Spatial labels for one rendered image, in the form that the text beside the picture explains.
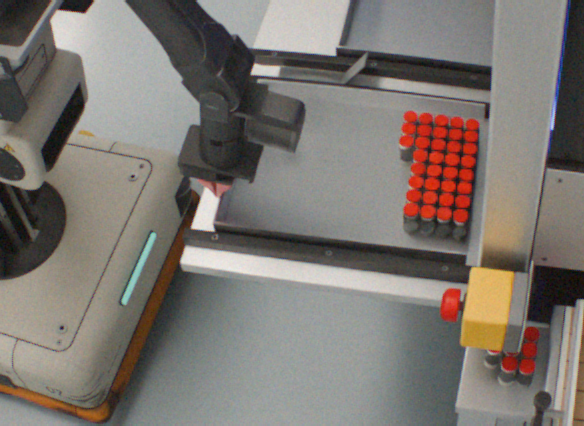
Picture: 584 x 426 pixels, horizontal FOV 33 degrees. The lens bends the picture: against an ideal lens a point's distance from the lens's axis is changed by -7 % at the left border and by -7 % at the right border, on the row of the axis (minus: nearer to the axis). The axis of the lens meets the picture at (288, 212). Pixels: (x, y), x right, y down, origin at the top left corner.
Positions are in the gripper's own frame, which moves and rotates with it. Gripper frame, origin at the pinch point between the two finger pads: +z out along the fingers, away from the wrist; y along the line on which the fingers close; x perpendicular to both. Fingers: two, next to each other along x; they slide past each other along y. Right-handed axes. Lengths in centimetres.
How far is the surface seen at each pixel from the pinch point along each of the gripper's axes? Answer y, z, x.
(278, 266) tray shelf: 10.3, 1.6, -8.5
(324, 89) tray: 10.4, -1.9, 20.1
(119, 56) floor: -55, 102, 106
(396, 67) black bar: 20.2, -2.8, 27.0
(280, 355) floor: 10, 91, 22
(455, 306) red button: 32.1, -15.8, -18.9
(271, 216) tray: 7.6, 1.8, -1.1
